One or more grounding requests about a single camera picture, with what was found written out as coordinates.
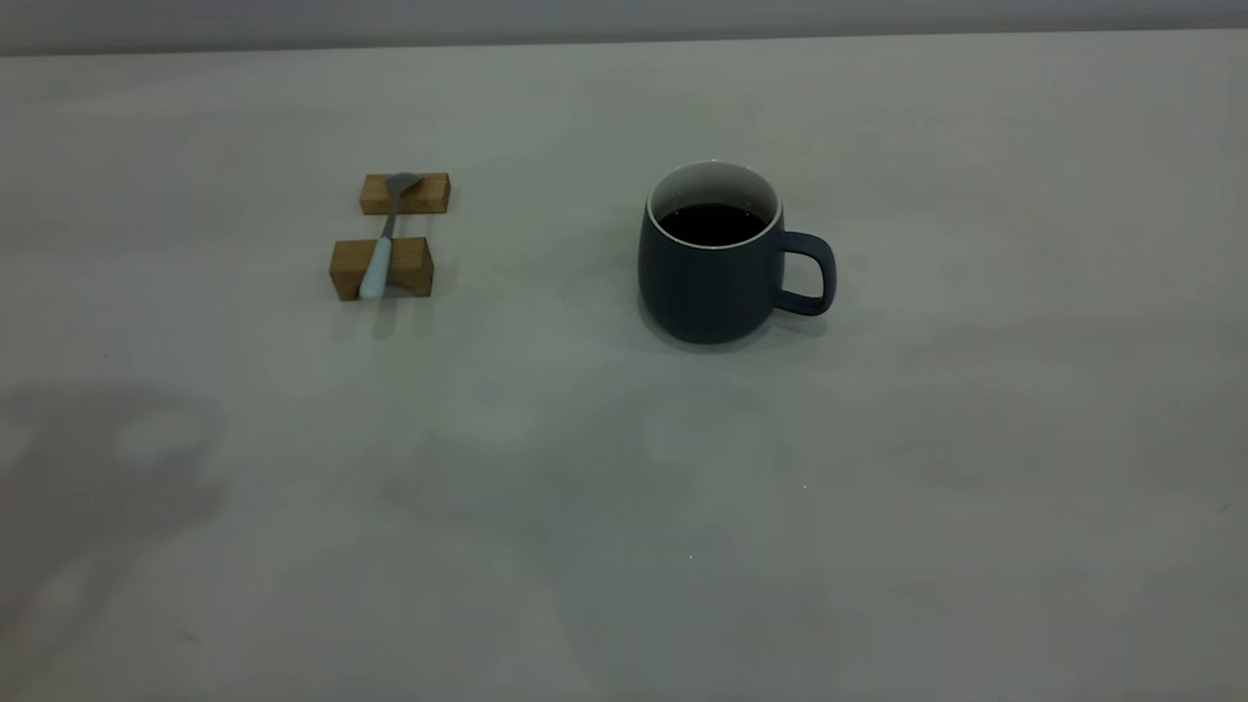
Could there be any dark grey ceramic cup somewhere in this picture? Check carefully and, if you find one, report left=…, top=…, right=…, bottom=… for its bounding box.
left=638, top=161, right=838, bottom=345

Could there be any spoon with light blue handle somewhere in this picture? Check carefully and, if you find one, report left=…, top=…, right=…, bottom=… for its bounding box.
left=359, top=173, right=425, bottom=301

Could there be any rectangular wooden block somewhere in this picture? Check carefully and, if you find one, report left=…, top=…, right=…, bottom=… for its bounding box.
left=359, top=173, right=451, bottom=216

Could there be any arched wooden block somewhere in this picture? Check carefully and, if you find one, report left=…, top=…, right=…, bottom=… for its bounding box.
left=329, top=237, right=435, bottom=302

